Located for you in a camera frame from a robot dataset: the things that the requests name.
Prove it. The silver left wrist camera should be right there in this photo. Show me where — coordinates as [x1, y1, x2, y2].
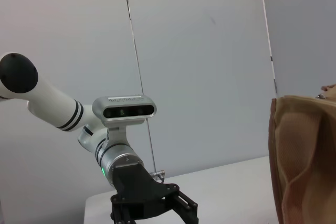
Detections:
[91, 94, 158, 131]

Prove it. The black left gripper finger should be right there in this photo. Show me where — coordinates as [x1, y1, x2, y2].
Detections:
[111, 202, 138, 224]
[170, 189, 199, 224]

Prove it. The khaki fabric food bag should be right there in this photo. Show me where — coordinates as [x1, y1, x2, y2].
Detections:
[269, 83, 336, 224]

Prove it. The small silver wrist connector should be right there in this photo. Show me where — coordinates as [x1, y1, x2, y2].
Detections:
[149, 169, 166, 182]

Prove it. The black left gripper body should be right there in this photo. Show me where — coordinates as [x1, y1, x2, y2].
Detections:
[110, 163, 182, 213]

